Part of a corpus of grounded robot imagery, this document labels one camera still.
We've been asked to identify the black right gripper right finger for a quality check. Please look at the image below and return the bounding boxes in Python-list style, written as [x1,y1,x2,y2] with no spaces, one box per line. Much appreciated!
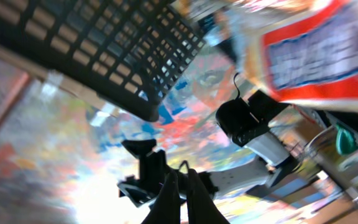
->
[186,169,229,224]

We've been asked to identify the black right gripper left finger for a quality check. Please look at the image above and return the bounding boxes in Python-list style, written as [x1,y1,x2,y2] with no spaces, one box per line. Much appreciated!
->
[142,171,180,224]

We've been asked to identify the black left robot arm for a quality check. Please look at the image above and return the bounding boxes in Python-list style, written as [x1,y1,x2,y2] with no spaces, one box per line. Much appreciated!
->
[117,91,317,208]

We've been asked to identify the grey plastic shopping basket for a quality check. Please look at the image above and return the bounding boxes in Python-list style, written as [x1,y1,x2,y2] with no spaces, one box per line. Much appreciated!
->
[0,0,204,122]

